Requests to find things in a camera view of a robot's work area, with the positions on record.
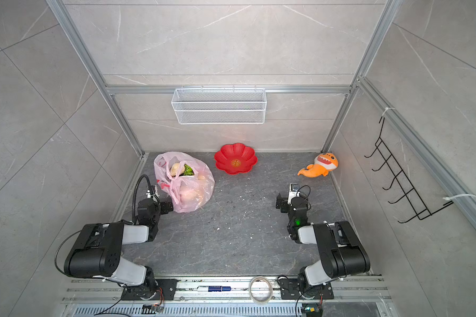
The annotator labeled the orange shark plush toy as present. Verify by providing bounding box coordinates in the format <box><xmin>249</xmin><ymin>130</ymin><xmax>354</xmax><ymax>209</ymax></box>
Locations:
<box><xmin>297</xmin><ymin>153</ymin><xmax>338</xmax><ymax>178</ymax></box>

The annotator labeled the white tape roll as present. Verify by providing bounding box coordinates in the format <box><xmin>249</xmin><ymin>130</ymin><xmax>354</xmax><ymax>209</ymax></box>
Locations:
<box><xmin>248</xmin><ymin>276</ymin><xmax>273</xmax><ymax>305</ymax></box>

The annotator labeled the black wire hook rack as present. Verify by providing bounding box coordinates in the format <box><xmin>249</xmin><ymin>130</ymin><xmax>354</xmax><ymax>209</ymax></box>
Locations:
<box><xmin>364</xmin><ymin>117</ymin><xmax>454</xmax><ymax>224</ymax></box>

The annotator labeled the blue white marker pen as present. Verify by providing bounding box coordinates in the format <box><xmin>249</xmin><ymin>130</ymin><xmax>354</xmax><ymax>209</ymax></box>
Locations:
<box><xmin>197</xmin><ymin>285</ymin><xmax>232</xmax><ymax>293</ymax></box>

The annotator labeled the white wire mesh basket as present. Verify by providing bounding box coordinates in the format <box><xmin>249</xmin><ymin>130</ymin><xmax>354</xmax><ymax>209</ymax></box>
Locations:
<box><xmin>171</xmin><ymin>88</ymin><xmax>267</xmax><ymax>125</ymax></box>

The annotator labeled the pink plastic bag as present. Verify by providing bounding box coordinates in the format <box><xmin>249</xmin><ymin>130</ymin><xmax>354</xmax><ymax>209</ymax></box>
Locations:
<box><xmin>153</xmin><ymin>152</ymin><xmax>215</xmax><ymax>213</ymax></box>

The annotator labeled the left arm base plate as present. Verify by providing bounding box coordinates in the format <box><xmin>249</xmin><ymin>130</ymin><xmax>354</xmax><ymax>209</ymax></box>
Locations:
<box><xmin>121</xmin><ymin>279</ymin><xmax>178</xmax><ymax>301</ymax></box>

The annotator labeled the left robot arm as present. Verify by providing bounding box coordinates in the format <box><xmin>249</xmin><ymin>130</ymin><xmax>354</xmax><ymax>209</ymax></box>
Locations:
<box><xmin>54</xmin><ymin>174</ymin><xmax>177</xmax><ymax>305</ymax></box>

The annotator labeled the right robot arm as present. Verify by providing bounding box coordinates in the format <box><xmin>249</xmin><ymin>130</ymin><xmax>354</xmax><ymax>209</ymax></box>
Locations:
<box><xmin>276</xmin><ymin>183</ymin><xmax>371</xmax><ymax>299</ymax></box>

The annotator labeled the black corrugated cable conduit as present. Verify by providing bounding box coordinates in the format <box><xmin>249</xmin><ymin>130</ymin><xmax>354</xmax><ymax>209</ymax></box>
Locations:
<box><xmin>131</xmin><ymin>174</ymin><xmax>156</xmax><ymax>225</ymax></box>

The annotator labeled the green bumpy fruit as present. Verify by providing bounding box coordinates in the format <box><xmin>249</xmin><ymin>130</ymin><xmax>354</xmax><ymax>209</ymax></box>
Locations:
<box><xmin>181</xmin><ymin>164</ymin><xmax>195</xmax><ymax>176</ymax></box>

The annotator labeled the red flower-shaped bowl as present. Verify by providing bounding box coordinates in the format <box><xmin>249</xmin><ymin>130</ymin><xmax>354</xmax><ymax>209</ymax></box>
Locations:
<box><xmin>214</xmin><ymin>143</ymin><xmax>258</xmax><ymax>175</ymax></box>

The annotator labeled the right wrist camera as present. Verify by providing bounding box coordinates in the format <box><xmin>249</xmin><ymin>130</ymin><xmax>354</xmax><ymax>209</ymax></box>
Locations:
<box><xmin>288</xmin><ymin>183</ymin><xmax>301</xmax><ymax>204</ymax></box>

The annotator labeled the beige round fruit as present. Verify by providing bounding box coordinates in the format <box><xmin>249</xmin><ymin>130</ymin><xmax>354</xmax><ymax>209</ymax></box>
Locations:
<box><xmin>170</xmin><ymin>162</ymin><xmax>185</xmax><ymax>177</ymax></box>

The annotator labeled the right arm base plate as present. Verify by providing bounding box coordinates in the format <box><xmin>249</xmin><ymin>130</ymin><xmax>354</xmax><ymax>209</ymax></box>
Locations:
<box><xmin>276</xmin><ymin>276</ymin><xmax>335</xmax><ymax>300</ymax></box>

